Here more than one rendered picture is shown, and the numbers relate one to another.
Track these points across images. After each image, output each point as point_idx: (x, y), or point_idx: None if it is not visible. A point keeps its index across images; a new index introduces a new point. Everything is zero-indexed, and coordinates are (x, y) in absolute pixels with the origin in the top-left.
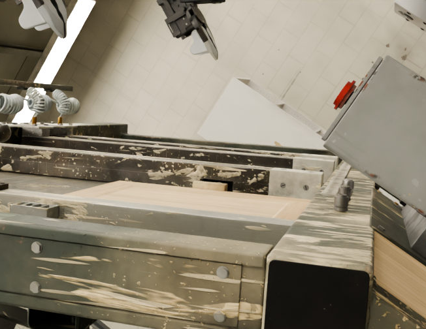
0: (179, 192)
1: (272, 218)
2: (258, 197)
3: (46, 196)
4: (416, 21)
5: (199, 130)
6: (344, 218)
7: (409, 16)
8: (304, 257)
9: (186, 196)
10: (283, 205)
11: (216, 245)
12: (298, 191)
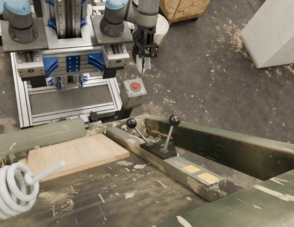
0: (48, 161)
1: (108, 129)
2: (39, 153)
3: (139, 139)
4: (30, 73)
5: None
6: (101, 125)
7: (34, 71)
8: (149, 115)
9: (59, 156)
10: (51, 148)
11: (155, 116)
12: (11, 155)
